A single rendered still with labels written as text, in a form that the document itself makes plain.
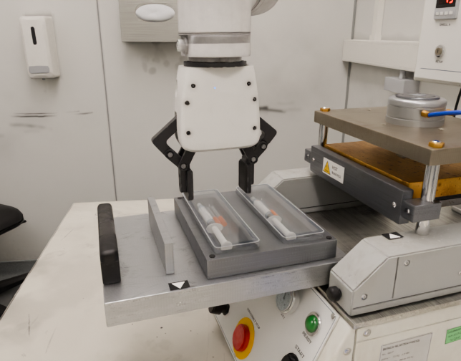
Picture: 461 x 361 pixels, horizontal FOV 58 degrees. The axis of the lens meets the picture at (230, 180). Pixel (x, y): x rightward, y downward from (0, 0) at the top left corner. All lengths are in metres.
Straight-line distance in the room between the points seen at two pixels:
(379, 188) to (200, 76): 0.27
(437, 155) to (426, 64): 0.35
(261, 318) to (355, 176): 0.25
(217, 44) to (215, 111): 0.08
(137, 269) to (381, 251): 0.28
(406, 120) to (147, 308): 0.42
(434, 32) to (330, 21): 1.38
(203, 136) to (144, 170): 1.70
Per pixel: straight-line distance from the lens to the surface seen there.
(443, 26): 0.83
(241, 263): 0.49
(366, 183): 0.60
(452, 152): 0.54
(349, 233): 0.70
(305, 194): 0.74
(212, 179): 2.20
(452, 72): 0.81
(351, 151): 0.68
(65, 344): 0.79
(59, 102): 2.17
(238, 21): 0.48
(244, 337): 0.67
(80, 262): 1.01
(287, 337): 0.59
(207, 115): 0.49
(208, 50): 0.47
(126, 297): 0.47
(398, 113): 0.64
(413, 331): 0.57
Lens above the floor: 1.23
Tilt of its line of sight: 19 degrees down
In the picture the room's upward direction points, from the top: straight up
